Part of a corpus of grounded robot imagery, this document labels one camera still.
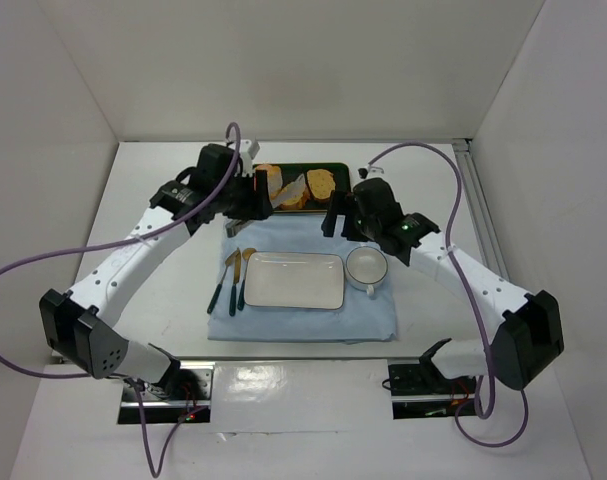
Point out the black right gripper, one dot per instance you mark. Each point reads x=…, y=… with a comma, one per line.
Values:
x=344, y=220

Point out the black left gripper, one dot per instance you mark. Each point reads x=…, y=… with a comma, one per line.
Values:
x=260, y=195

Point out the striped orange bread roll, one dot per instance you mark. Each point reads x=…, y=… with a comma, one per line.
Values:
x=291, y=191

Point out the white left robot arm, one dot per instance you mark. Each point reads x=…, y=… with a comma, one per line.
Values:
x=79, y=324

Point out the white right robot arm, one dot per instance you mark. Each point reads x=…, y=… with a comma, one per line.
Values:
x=523, y=332

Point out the right seeded bread slice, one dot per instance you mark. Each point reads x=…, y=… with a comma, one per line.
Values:
x=321, y=184

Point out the seeded bread slice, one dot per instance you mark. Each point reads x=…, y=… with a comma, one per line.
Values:
x=296, y=202
x=321, y=184

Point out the left seeded bread slice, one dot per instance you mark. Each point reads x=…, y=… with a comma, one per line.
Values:
x=296, y=202

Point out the dark green gold-rimmed tray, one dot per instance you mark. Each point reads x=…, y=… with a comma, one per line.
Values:
x=290, y=171

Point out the orange glazed donut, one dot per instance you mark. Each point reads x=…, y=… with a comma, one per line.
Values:
x=274, y=178

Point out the white rectangular plate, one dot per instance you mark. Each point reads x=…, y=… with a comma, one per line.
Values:
x=295, y=280

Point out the gold spoon green handle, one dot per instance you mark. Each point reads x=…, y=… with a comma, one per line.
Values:
x=246, y=255

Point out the gold knife green handle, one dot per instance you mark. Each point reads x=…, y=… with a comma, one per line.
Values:
x=235, y=281

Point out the white two-handled bowl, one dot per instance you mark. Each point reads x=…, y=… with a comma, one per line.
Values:
x=366, y=269

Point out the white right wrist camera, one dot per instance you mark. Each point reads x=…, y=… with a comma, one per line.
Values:
x=370, y=171

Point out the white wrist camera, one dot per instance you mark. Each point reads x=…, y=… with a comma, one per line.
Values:
x=370, y=171
x=248, y=151

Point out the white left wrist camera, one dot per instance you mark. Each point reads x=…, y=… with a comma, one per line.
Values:
x=248, y=151

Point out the gold fork green handle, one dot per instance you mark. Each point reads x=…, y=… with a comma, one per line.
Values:
x=227, y=263

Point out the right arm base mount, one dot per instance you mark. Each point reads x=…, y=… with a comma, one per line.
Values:
x=419, y=392

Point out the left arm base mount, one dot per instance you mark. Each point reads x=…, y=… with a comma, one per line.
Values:
x=189, y=399

